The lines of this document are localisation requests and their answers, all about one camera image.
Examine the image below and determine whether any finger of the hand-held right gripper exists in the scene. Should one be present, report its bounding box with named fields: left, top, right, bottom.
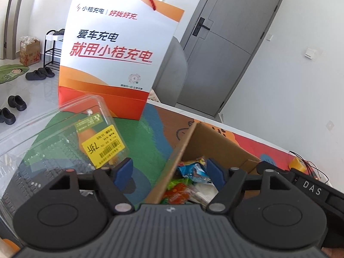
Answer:
left=256, top=161, right=292, bottom=179

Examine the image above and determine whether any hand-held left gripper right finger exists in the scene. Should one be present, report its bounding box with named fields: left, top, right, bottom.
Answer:
left=206, top=157, right=292, bottom=215

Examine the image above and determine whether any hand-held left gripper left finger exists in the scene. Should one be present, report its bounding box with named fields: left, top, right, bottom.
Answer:
left=47, top=156, right=135, bottom=215

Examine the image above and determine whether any brown cardboard box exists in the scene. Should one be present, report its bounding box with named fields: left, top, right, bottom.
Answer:
left=144, top=122, right=262, bottom=205

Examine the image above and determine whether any pile of mixed snacks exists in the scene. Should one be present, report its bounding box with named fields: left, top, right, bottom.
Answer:
left=161, top=156, right=219, bottom=205

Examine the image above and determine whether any yellow tape roll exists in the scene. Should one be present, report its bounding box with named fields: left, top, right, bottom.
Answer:
left=288, top=157, right=307, bottom=171

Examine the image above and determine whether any colourful printed table mat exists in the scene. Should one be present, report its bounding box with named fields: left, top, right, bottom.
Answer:
left=16, top=105, right=331, bottom=207

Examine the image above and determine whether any clear plastic clamshell container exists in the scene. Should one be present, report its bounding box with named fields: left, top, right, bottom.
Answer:
left=0, top=95, right=129, bottom=221

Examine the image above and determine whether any dotted beige cushion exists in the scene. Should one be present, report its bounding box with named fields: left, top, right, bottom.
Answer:
left=148, top=89, right=162, bottom=103

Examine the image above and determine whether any white and orange paper bag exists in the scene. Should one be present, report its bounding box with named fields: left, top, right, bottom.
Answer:
left=58, top=0, right=186, bottom=120

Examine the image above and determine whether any grey chair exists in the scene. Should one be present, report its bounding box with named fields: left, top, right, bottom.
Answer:
left=152, top=35, right=189, bottom=106

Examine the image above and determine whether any grey slipper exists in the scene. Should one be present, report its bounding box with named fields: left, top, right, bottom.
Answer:
left=25, top=70, right=47, bottom=80
left=38, top=67, right=55, bottom=78

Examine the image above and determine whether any grey door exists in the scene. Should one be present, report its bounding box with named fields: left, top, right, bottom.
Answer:
left=176, top=0, right=285, bottom=117

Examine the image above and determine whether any black shoe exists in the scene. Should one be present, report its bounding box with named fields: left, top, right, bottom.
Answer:
left=0, top=107, right=17, bottom=125
left=8, top=95, right=27, bottom=111

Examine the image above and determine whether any black shoe rack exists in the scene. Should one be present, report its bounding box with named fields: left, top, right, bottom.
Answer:
left=43, top=28, right=65, bottom=70

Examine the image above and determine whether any green leaf floor mat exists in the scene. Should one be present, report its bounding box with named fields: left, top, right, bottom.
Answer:
left=0, top=64, right=31, bottom=85

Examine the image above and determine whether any cardboard box with red print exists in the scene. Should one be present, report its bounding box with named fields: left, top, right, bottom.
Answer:
left=19, top=36, right=41, bottom=66

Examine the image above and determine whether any black door handle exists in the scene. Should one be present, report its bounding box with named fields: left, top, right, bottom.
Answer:
left=192, top=17, right=211, bottom=37

